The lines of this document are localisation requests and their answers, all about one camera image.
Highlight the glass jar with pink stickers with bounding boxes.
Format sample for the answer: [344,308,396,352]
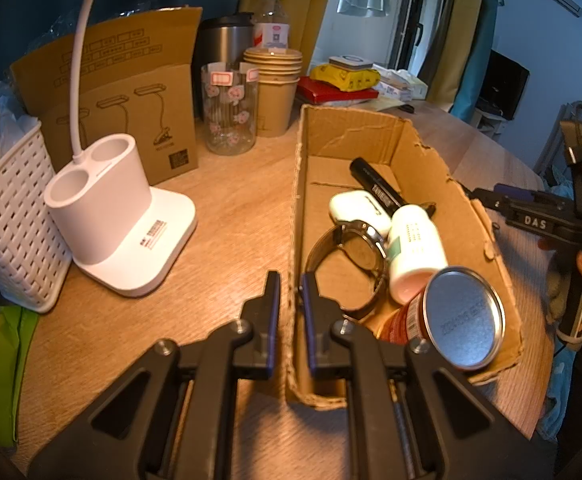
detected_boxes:
[201,61,259,156]

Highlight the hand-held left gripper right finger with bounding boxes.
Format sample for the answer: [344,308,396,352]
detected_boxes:
[298,271,554,480]

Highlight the stack of paper cups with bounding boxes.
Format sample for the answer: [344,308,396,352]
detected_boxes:
[243,46,304,138]

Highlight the flat red box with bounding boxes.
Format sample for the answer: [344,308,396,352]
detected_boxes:
[296,77,379,106]

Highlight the white woven plastic basket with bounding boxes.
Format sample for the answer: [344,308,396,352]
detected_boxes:
[0,120,74,313]

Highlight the black sliding door frame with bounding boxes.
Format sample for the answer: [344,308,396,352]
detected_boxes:
[386,0,432,68]

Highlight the small white device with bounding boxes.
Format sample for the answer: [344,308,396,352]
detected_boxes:
[328,54,374,72]

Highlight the brown lamp carton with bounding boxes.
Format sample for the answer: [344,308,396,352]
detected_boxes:
[10,6,204,186]

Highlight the white tissue packs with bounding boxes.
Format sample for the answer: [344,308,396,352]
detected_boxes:
[373,64,429,101]

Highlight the grey metal chair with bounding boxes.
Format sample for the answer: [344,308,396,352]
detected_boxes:
[533,100,582,191]

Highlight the yellow wipes packet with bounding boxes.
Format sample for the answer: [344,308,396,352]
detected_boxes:
[311,62,382,92]

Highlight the green snack packet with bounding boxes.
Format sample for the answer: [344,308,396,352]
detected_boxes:
[0,280,39,448]

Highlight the stainless steel thermos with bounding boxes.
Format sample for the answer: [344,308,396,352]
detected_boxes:
[193,12,257,121]

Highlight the teal and yellow curtain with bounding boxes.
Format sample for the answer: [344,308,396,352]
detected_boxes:
[428,0,499,121]

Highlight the black monitor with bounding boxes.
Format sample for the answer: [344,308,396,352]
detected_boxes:
[481,50,530,121]

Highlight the black marker pen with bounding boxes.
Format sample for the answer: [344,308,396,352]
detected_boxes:
[349,157,439,213]

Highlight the white plastic pill bottle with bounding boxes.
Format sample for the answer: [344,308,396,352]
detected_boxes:
[387,204,449,306]

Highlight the metal tin can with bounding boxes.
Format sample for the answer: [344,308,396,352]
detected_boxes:
[376,267,506,372]

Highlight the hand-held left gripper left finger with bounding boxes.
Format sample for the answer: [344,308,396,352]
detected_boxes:
[26,270,282,480]

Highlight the blue patterned cloth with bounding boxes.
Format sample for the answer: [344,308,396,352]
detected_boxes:
[541,345,579,443]

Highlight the white earbuds case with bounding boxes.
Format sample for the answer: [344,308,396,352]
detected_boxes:
[328,191,393,237]

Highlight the clear bluish plastic bag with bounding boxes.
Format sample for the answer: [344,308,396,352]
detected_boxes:
[0,80,39,131]

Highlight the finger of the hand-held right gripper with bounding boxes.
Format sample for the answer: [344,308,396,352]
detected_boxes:
[463,186,510,216]
[493,183,550,204]

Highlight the clear plastic water bottle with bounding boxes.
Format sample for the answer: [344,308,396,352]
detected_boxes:
[251,0,292,53]

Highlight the silver wristwatch with dark strap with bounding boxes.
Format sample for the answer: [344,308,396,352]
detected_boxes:
[303,220,389,322]

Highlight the white desk lamp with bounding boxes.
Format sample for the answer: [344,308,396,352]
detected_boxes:
[44,0,198,298]

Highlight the cardboard box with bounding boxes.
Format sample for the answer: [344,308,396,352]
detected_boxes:
[286,104,526,408]

